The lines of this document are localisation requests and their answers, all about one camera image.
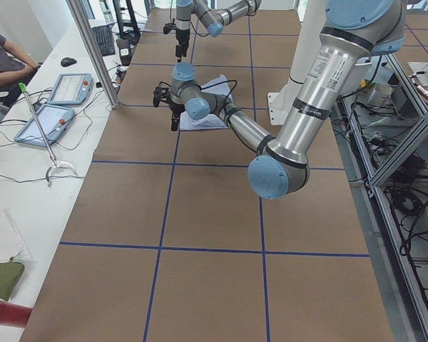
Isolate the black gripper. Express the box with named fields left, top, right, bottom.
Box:
left=153, top=81, right=184, bottom=131
left=163, top=21, right=190, bottom=58

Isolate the light blue striped dress shirt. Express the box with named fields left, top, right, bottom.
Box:
left=180, top=74, right=230, bottom=131

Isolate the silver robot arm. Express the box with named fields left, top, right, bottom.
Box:
left=153, top=1, right=407, bottom=200
left=163, top=0, right=262, bottom=62

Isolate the black keyboard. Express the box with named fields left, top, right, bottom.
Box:
left=91, top=25, right=116, bottom=56

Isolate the upper blue teach pendant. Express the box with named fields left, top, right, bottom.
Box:
left=47, top=73, right=93, bottom=105

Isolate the blue teach pendant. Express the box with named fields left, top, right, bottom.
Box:
left=14, top=104, right=75, bottom=147
left=47, top=73, right=93, bottom=105

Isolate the black computer mouse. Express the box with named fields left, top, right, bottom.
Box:
left=60, top=57, right=77, bottom=68

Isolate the lower blue teach pendant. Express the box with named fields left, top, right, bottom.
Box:
left=14, top=104, right=75, bottom=147

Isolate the reacher grabber stick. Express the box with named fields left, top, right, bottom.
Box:
left=19, top=83, right=78, bottom=187

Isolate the seated person in grey shirt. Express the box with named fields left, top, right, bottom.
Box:
left=0, top=34, right=41, bottom=107

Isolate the clear plastic bag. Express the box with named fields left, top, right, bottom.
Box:
left=0, top=210, right=35, bottom=284

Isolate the green cloth pouch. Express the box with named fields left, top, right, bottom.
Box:
left=0, top=261, right=25, bottom=301

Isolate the red cylinder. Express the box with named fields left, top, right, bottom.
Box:
left=0, top=301, right=33, bottom=328

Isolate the aluminium frame post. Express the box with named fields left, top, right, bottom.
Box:
left=66, top=0, right=118, bottom=109

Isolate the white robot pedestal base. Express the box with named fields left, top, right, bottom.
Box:
left=267, top=0, right=326, bottom=125

